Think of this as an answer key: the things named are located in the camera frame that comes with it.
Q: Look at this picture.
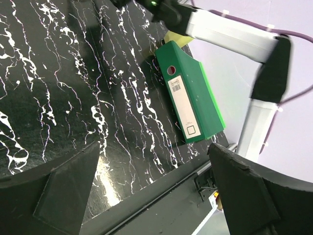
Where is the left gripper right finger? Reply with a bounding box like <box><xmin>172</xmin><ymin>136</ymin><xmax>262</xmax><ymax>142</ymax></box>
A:
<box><xmin>208</xmin><ymin>143</ymin><xmax>313</xmax><ymax>235</ymax></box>

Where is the light green plastic folder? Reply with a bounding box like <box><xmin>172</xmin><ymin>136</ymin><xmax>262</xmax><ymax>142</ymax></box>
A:
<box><xmin>199</xmin><ymin>62</ymin><xmax>225</xmax><ymax>140</ymax></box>

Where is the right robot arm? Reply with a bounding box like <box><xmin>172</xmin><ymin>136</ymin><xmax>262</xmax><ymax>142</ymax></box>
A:
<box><xmin>137</xmin><ymin>0</ymin><xmax>291</xmax><ymax>162</ymax></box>

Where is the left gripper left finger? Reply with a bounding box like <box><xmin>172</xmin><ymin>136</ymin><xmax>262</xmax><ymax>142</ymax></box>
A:
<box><xmin>0</xmin><ymin>141</ymin><xmax>100</xmax><ymax>235</ymax></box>

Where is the green ring binder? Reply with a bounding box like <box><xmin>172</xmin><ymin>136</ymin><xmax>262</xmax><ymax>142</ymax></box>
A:
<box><xmin>154</xmin><ymin>40</ymin><xmax>227</xmax><ymax>144</ymax></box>

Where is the pale green mug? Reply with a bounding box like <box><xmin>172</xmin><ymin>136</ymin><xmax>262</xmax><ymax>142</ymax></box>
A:
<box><xmin>163</xmin><ymin>31</ymin><xmax>193</xmax><ymax>48</ymax></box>

